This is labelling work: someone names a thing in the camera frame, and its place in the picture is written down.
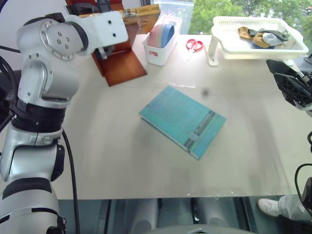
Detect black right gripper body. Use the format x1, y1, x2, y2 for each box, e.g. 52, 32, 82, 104
299, 70, 312, 101

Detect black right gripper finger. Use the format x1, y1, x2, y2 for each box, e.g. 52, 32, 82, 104
266, 58, 301, 74
272, 71, 311, 106

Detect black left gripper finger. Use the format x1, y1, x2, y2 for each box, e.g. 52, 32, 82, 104
97, 0, 112, 13

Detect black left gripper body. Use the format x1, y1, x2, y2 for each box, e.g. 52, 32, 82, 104
96, 45, 116, 61

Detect teal hardcover book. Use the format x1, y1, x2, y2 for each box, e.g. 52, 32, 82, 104
138, 85, 227, 161

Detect brown wooden box stand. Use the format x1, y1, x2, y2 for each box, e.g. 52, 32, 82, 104
64, 0, 148, 88

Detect white plastic tray rack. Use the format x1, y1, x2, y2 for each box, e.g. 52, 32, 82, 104
207, 16, 310, 67

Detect light grey sock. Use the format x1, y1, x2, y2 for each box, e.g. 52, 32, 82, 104
262, 32, 285, 47

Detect tan sock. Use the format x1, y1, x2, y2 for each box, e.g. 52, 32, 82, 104
252, 32, 272, 48

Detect dark grey sock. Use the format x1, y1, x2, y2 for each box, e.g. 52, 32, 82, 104
248, 28, 290, 42

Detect brown sock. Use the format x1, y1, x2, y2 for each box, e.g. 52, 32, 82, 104
238, 26, 252, 40

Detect pink bowl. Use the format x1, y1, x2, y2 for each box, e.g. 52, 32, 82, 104
150, 23, 167, 47

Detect white plastic storage bin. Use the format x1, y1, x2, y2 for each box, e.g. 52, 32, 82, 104
142, 15, 183, 67

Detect blue bowl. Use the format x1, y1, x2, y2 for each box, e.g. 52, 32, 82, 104
159, 23, 176, 47

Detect clear plastic box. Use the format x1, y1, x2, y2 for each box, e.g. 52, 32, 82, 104
157, 0, 195, 35

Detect clear plastic strip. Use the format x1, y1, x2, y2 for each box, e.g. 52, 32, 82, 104
169, 82, 196, 89

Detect light grey trouser leg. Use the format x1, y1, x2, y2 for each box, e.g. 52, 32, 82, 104
277, 194, 307, 220

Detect white shoe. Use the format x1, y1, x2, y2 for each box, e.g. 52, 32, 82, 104
257, 198, 281, 218

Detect grey rounded robot leg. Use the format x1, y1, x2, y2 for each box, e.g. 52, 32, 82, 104
196, 197, 231, 227
129, 199, 159, 234

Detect grey robot torso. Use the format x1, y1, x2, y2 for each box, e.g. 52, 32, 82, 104
150, 225, 258, 234

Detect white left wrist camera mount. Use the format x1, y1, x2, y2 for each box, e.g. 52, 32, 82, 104
65, 10, 129, 55

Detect red handled scissors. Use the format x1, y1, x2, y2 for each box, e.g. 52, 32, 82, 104
186, 39, 204, 61

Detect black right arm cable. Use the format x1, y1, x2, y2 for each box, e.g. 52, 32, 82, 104
294, 163, 312, 203

